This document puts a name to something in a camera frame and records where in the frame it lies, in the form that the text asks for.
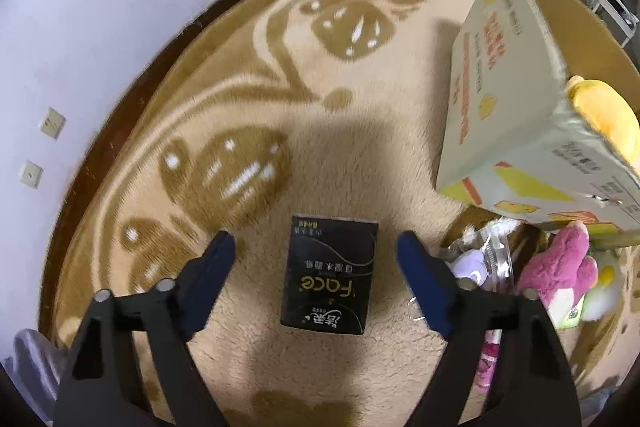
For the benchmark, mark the wall socket lower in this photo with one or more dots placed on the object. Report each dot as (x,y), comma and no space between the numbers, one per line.
(30,174)

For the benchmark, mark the wall socket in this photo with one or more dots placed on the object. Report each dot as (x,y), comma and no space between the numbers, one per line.
(30,174)
(52,123)

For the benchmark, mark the purple plush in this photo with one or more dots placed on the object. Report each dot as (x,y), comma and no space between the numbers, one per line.
(483,255)

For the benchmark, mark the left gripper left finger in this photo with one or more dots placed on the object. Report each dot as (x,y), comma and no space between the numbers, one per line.
(103,385)

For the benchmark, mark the yellow plush toy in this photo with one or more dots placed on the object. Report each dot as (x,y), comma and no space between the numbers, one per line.
(608,113)

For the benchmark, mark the pink plush bear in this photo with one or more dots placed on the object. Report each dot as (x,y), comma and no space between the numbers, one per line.
(561,275)

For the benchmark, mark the white rack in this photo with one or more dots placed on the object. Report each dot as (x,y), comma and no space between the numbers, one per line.
(616,11)

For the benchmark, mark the wall socket upper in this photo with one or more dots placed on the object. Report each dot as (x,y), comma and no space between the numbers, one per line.
(52,123)

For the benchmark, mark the cardboard box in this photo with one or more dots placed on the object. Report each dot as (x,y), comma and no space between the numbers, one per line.
(514,144)

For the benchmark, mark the green tissue pack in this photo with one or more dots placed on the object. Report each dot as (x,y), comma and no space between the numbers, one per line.
(572,318)

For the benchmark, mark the beige patterned carpet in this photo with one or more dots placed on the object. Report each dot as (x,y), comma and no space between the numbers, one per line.
(338,109)

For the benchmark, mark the black tissue pack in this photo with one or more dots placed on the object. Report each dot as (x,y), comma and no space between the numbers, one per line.
(328,275)

